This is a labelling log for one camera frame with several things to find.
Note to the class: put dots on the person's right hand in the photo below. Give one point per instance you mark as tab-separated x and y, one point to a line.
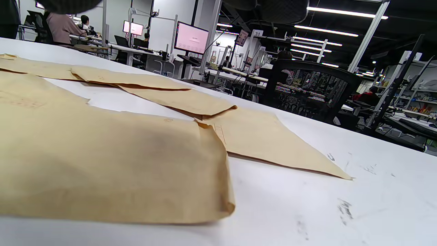
68	6

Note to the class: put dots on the pile of brown envelopes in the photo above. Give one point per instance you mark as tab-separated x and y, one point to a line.
102	164

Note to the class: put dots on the black desk chair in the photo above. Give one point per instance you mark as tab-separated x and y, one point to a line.
42	29

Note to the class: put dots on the small pink screen monitor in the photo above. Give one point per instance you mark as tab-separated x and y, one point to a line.
133	28

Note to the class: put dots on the white office desk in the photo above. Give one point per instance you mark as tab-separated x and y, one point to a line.
129	49

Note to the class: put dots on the large pink screen monitor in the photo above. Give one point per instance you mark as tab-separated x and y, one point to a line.
191	37

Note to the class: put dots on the ceiling light strip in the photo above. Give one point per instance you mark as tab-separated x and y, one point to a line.
317	41
324	30
341	12
310	48

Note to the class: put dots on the black mesh office chair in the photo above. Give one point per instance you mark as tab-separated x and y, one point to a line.
307	89

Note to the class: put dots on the black slanted pole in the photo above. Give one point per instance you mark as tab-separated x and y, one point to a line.
397	78

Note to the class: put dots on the storage shelf rack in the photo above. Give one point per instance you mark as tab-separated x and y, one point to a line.
414	101

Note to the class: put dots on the white slanted post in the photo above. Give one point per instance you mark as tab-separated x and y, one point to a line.
369	34

